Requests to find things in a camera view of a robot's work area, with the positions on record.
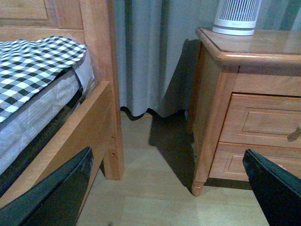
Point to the grey curtain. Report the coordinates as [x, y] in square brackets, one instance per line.
[157, 51]

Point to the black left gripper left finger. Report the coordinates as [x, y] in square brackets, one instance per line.
[55, 200]

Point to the wooden bed frame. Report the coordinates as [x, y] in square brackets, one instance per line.
[96, 123]

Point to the white cylindrical air purifier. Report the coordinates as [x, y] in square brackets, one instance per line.
[236, 17]

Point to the wooden nightstand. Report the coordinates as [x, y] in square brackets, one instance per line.
[265, 63]

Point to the wooden bottom drawer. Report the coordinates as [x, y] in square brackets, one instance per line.
[228, 160]

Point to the grey mattress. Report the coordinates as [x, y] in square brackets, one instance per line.
[26, 123]

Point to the wooden drawer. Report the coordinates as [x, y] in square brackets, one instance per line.
[262, 120]
[228, 160]

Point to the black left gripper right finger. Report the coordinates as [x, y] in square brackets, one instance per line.
[277, 191]

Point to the black white checkered blanket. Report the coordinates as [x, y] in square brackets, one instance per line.
[27, 67]

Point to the wooden top drawer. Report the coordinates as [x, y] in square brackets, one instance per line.
[262, 120]

